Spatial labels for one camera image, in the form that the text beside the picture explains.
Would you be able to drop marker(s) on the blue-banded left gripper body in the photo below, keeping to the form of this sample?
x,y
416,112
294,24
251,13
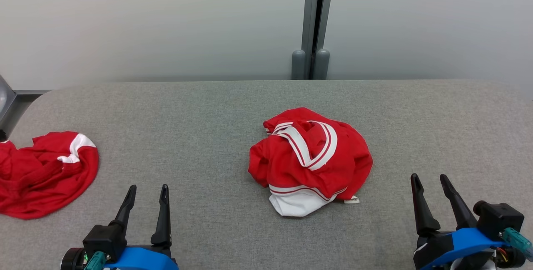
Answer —
x,y
143,259

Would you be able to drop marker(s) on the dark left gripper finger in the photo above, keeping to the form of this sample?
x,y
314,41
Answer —
x,y
163,220
125,209

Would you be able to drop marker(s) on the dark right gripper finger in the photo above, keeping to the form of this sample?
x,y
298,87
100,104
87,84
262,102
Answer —
x,y
460,209
422,216

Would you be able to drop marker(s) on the blue-banded right gripper body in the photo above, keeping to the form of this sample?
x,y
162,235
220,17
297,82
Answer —
x,y
462,245

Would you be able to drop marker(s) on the red and white garment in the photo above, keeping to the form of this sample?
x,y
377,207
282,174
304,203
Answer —
x,y
37,178

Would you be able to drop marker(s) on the red jersey with white trim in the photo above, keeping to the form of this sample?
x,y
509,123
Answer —
x,y
291,166

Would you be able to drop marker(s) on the grey fabric upholstered surface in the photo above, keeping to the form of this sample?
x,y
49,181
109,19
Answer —
x,y
208,157

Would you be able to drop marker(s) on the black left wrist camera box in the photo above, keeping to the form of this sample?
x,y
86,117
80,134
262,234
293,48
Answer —
x,y
104,239

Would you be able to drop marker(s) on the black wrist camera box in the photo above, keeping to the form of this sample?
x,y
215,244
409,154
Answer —
x,y
104,239
499,218

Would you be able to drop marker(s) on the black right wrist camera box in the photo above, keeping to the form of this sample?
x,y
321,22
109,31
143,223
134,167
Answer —
x,y
499,218

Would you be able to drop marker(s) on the grey vertical door frame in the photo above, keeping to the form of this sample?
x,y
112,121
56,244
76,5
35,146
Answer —
x,y
308,12

